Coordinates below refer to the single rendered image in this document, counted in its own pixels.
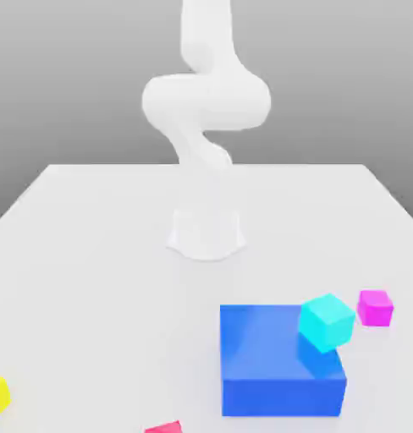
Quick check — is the small cyan cube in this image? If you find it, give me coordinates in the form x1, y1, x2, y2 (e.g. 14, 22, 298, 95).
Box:
298, 293, 357, 355

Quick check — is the small magenta cube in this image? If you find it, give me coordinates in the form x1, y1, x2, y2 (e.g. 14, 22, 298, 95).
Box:
356, 289, 395, 328

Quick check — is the small red cube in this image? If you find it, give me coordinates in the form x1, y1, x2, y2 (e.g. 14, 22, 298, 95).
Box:
144, 419, 184, 433

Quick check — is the large blue box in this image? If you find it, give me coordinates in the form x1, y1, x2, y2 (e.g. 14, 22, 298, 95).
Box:
219, 304, 349, 418

